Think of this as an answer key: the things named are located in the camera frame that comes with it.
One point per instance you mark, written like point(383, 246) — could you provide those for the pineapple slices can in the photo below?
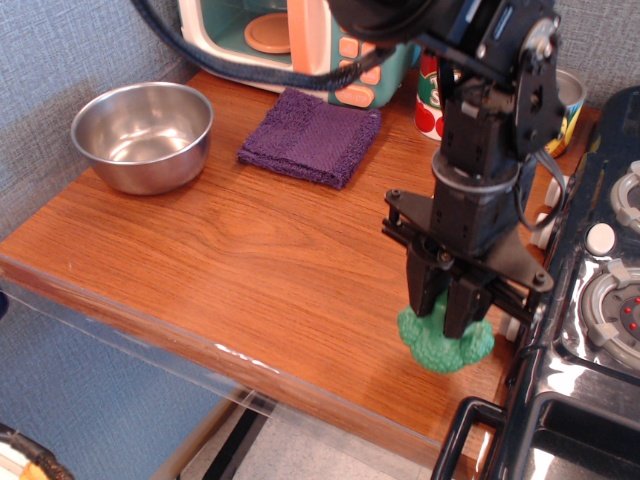
point(572, 93)

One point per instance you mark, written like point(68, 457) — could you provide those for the stainless steel bowl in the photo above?
point(145, 139)

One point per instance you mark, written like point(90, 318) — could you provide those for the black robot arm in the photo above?
point(499, 95)

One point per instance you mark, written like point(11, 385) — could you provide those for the tomato sauce can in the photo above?
point(428, 115)

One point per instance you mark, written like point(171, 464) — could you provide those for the purple folded cloth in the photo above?
point(305, 138)

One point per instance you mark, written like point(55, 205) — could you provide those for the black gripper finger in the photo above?
point(426, 281)
point(467, 302)

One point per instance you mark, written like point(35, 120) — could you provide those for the orange black object bottom left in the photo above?
point(23, 458)

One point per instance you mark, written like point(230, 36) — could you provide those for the black toy stove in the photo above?
point(572, 411)

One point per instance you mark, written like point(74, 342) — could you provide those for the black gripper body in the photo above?
point(471, 225)

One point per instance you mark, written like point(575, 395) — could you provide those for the green toy broccoli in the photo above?
point(430, 348)

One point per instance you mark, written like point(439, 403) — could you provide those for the toy microwave oven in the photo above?
point(296, 36)

